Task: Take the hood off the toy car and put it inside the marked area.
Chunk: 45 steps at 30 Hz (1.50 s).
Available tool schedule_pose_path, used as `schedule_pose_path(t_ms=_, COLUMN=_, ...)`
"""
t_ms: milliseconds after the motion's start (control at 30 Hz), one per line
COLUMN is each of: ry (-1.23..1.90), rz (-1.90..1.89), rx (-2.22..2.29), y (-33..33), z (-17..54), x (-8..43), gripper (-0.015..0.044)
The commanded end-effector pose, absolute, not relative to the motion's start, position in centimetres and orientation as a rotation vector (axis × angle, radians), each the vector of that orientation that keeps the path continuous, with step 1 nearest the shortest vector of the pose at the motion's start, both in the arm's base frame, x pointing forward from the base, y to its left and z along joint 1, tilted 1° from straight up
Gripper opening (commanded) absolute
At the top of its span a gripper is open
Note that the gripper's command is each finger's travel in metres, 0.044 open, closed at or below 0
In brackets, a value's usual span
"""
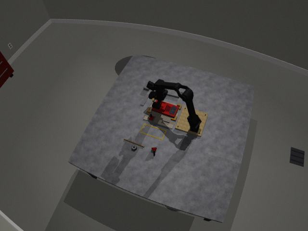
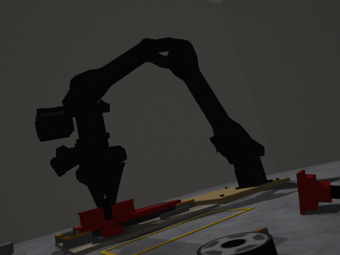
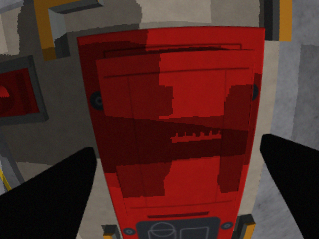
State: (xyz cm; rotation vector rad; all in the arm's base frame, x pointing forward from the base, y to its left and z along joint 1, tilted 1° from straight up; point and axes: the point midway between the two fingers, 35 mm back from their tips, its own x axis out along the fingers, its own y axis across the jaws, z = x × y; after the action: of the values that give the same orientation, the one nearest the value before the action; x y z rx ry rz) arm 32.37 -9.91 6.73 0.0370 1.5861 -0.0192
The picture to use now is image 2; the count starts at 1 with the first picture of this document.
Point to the black tyre with grey wheel rim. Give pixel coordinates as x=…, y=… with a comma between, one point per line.
x=247, y=243

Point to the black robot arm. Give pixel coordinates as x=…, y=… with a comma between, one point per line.
x=87, y=88

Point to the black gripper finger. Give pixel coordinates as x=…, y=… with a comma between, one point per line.
x=96, y=189
x=110, y=177

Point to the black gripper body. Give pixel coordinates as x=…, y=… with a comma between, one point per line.
x=95, y=142

